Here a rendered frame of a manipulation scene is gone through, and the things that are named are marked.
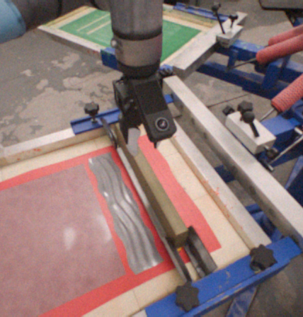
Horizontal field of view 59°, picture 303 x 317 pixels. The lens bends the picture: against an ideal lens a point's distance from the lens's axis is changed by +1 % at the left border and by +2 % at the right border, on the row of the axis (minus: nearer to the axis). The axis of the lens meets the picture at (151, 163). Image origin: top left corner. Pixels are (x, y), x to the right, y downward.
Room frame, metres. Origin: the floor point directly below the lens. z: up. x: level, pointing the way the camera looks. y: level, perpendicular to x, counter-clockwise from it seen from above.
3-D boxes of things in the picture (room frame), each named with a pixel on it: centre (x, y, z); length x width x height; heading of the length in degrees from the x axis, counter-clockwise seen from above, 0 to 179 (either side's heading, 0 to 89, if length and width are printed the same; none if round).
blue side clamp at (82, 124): (0.65, 0.10, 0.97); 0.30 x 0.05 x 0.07; 115
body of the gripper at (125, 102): (0.41, 0.02, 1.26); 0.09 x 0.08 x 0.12; 25
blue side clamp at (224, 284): (0.15, -0.13, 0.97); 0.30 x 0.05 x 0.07; 115
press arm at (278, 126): (0.54, -0.31, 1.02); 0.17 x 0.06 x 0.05; 115
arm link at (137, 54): (0.40, 0.02, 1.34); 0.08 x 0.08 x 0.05
